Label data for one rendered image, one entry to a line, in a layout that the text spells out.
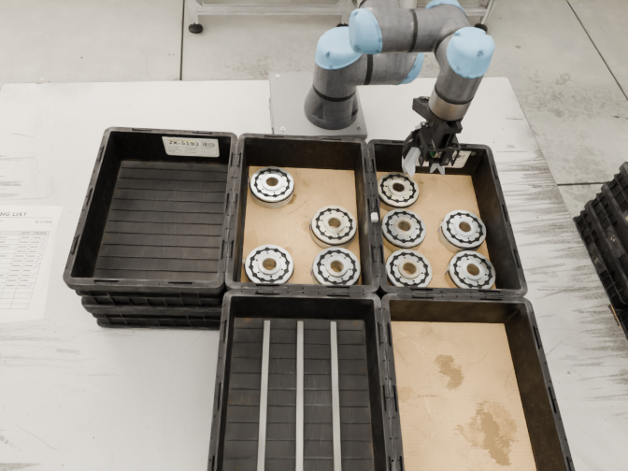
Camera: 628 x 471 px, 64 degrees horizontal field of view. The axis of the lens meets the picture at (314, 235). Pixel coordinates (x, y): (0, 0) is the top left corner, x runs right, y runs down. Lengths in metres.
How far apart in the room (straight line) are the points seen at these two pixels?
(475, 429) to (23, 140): 1.35
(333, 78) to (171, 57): 1.71
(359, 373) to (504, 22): 2.79
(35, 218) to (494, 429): 1.16
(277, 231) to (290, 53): 1.87
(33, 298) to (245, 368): 0.55
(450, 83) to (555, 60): 2.44
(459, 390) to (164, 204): 0.75
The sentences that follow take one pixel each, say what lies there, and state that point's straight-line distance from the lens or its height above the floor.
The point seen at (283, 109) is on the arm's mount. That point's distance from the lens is 1.43.
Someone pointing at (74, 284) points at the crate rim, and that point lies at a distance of 1.04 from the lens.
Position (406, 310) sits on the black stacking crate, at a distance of 1.04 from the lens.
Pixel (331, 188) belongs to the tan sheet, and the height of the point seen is 0.83.
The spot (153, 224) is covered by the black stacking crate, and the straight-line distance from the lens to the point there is 1.19.
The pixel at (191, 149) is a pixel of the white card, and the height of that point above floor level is 0.88.
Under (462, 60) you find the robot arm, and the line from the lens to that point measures 0.91.
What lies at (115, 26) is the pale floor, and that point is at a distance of 3.16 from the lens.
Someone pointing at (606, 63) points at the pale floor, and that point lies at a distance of 3.52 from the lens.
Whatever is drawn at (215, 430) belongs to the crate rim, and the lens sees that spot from 0.89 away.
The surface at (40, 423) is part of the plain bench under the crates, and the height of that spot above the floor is 0.70.
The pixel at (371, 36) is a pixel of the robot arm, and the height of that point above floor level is 1.25.
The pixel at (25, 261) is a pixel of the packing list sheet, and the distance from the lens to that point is 1.38.
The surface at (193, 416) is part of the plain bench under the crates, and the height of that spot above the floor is 0.70.
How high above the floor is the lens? 1.80
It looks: 58 degrees down
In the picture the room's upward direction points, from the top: 9 degrees clockwise
